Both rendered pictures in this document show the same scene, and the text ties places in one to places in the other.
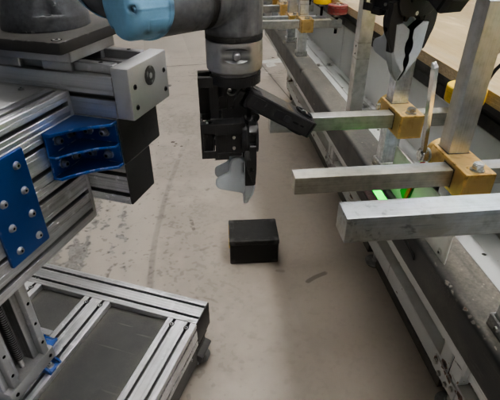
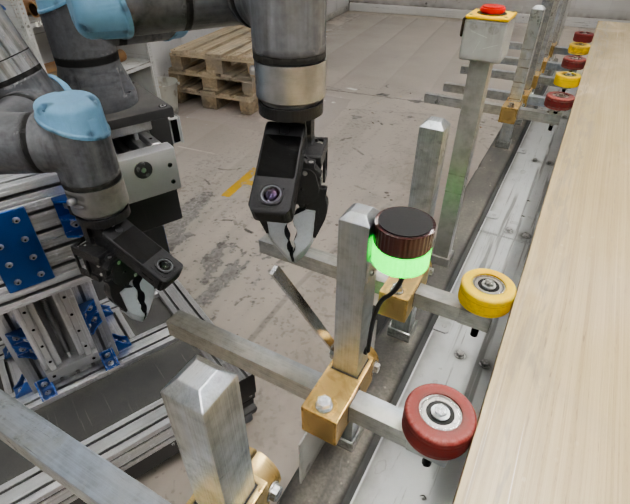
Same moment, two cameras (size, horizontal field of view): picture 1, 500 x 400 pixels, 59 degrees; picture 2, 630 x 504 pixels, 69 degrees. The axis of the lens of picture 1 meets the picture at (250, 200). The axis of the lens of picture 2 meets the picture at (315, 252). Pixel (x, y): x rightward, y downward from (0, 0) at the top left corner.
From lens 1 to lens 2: 64 cm
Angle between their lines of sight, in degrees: 29
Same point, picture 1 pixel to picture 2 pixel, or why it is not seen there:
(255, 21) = (81, 176)
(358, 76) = (446, 210)
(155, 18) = not seen: outside the picture
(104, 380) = (135, 396)
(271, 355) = not seen: hidden behind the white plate
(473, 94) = (345, 317)
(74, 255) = (226, 274)
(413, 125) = (393, 305)
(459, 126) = (337, 344)
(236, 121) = (99, 252)
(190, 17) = (3, 167)
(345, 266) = not seen: hidden behind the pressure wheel
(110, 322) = (176, 350)
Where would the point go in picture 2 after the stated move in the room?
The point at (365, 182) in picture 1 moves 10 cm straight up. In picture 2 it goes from (227, 356) to (218, 305)
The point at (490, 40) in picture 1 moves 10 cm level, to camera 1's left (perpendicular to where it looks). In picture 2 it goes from (350, 264) to (278, 234)
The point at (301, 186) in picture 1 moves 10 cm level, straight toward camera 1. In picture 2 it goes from (172, 330) to (110, 369)
